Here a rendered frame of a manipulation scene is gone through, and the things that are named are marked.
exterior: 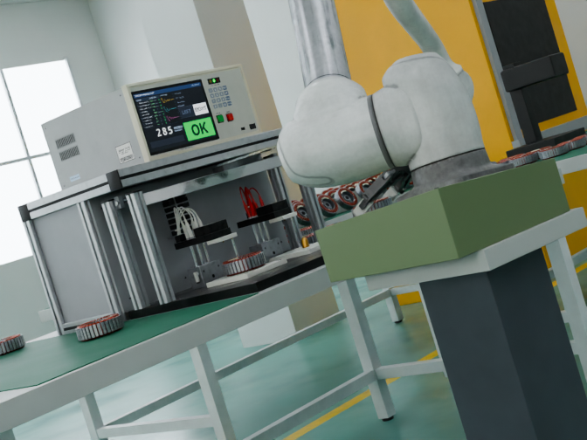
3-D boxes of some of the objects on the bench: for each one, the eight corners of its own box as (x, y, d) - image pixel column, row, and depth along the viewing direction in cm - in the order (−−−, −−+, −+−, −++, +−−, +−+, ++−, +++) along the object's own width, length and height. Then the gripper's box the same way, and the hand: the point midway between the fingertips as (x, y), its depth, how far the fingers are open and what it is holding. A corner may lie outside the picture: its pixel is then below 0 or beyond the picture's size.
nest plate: (287, 262, 276) (286, 257, 276) (248, 278, 265) (246, 273, 265) (246, 272, 286) (245, 267, 286) (207, 287, 275) (205, 283, 275)
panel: (291, 249, 326) (260, 152, 324) (124, 312, 277) (88, 199, 276) (287, 249, 326) (258, 153, 325) (121, 313, 277) (86, 200, 276)
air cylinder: (225, 278, 286) (219, 258, 286) (205, 286, 281) (199, 265, 280) (212, 281, 290) (206, 262, 289) (192, 289, 284) (186, 269, 284)
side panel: (130, 319, 279) (92, 198, 278) (121, 322, 277) (82, 201, 276) (67, 333, 298) (31, 220, 297) (58, 336, 296) (22, 223, 294)
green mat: (258, 292, 243) (258, 292, 243) (37, 385, 198) (37, 384, 198) (25, 343, 306) (25, 342, 306) (-183, 422, 261) (-184, 422, 261)
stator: (275, 260, 277) (271, 246, 277) (251, 271, 268) (245, 257, 267) (241, 270, 283) (237, 256, 283) (216, 280, 274) (211, 265, 274)
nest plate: (345, 239, 294) (343, 235, 294) (310, 253, 283) (308, 249, 283) (305, 249, 304) (303, 245, 304) (269, 263, 293) (268, 258, 293)
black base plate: (415, 226, 293) (413, 218, 293) (258, 292, 246) (255, 282, 246) (290, 257, 325) (288, 249, 325) (129, 319, 278) (127, 311, 278)
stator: (72, 346, 253) (67, 330, 253) (88, 336, 264) (84, 321, 264) (116, 333, 251) (111, 317, 251) (131, 324, 262) (127, 309, 262)
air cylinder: (285, 256, 304) (279, 237, 304) (267, 262, 299) (261, 243, 298) (272, 258, 308) (265, 240, 307) (254, 265, 302) (248, 246, 302)
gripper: (397, 173, 270) (352, 231, 284) (447, 156, 288) (403, 211, 301) (377, 151, 273) (334, 210, 286) (429, 136, 290) (385, 192, 303)
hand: (372, 206), depth 292 cm, fingers closed on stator, 11 cm apart
